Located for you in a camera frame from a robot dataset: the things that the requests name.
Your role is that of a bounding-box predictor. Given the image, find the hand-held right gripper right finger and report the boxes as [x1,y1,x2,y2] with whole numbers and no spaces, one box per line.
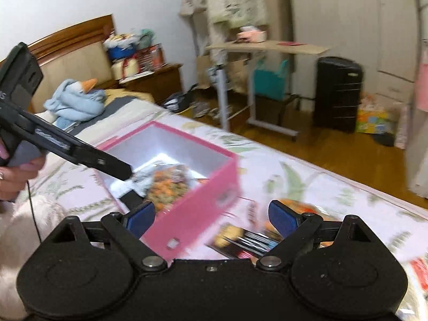
[256,200,378,271]

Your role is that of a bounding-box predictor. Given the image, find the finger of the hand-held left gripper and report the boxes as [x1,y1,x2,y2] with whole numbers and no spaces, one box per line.
[76,143,132,180]

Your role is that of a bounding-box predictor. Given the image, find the blue basket with items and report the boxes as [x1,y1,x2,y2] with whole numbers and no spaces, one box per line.
[106,33,139,60]

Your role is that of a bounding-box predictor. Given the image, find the brown paper bag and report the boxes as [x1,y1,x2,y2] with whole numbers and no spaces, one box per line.
[231,58,255,94]
[196,55,218,89]

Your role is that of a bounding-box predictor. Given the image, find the black cable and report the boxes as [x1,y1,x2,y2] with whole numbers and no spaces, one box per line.
[27,181,42,243]

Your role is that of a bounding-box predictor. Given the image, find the black bag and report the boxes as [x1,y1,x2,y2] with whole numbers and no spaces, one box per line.
[164,92,193,112]

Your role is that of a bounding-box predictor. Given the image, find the cream bag with red ribbon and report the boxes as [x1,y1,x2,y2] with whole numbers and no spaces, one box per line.
[111,57,139,81]

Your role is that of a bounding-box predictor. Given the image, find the yellow pillow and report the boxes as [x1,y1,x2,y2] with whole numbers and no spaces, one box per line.
[104,89,156,104]

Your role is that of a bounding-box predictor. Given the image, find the wooden side table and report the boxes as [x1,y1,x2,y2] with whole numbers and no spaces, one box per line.
[205,39,331,141]

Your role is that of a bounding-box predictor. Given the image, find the grey bed cover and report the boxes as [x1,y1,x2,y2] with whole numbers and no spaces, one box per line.
[100,95,148,121]

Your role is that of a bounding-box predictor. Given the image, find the pink cardboard box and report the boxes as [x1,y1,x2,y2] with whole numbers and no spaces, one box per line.
[95,121,239,261]

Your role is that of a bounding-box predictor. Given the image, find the wooden nightstand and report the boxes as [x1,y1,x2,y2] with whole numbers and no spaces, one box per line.
[119,63,184,106]

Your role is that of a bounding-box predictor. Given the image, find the wooden headboard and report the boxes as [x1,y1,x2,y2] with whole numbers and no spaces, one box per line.
[0,14,117,114]

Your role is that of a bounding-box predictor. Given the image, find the pink paper bag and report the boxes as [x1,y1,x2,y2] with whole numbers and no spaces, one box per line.
[415,40,428,111]

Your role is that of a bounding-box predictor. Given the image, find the white wardrobe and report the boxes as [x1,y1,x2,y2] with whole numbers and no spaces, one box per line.
[288,0,422,114]

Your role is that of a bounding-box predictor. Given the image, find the colourful cardboard box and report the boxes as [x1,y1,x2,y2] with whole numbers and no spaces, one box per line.
[355,94,398,134]

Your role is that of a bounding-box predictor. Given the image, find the person's left hand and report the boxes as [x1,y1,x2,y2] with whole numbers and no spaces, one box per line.
[0,142,46,203]

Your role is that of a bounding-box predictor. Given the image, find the cream fluffy robe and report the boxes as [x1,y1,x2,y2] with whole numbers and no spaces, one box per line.
[179,0,270,41]

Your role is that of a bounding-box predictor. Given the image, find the red and white shopping bag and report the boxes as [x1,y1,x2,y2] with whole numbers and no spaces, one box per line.
[135,43,166,71]

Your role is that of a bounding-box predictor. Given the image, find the dark brown snack bar packet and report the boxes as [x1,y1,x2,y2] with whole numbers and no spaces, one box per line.
[207,223,280,259]

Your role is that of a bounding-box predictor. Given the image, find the blue plush goose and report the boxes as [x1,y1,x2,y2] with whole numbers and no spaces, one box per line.
[45,78,107,129]

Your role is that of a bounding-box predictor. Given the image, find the pair of sneakers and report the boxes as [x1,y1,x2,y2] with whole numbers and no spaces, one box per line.
[192,100,215,117]

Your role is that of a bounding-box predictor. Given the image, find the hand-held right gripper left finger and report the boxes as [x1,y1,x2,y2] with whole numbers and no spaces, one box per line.
[48,201,168,272]

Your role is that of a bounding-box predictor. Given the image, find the teal bag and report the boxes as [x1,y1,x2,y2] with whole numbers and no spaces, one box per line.
[252,58,290,101]

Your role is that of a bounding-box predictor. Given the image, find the black round disc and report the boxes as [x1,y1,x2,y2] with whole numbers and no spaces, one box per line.
[373,133,397,147]

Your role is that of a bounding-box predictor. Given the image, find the plain black snack packet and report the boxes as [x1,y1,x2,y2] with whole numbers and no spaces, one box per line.
[119,190,145,209]

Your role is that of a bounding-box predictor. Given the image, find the orange pea snack bag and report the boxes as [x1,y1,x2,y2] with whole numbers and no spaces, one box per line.
[277,199,335,238]

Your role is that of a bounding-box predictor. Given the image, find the pink tissue box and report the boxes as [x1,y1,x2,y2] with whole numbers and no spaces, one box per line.
[237,27,268,43]

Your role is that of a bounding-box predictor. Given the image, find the clear bag mixed nuts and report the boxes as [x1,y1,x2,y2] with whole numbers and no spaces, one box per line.
[132,165,201,212]

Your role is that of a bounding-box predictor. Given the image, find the black suitcase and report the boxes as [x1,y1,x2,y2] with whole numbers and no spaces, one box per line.
[314,56,363,133]

